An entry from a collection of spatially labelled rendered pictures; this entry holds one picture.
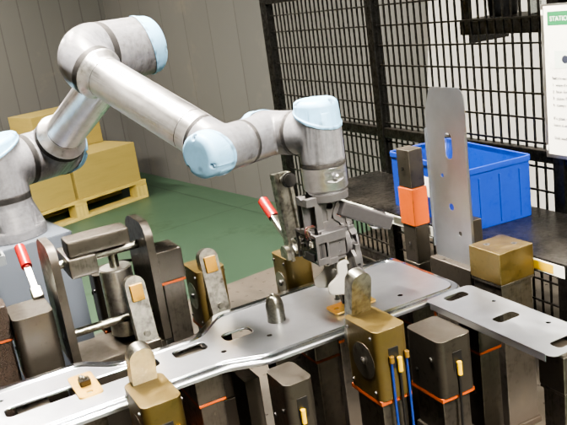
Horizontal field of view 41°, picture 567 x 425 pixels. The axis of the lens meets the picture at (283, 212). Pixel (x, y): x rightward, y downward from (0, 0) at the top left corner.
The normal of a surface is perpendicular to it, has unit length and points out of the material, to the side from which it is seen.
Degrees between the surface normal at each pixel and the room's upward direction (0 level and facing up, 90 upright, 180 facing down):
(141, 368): 102
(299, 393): 90
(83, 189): 90
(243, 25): 90
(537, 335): 0
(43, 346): 90
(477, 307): 0
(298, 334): 0
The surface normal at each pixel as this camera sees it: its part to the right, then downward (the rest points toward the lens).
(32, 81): 0.59, 0.15
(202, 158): -0.64, 0.29
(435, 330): -0.14, -0.95
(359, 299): 0.48, 0.37
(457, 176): -0.87, 0.25
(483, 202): 0.38, 0.20
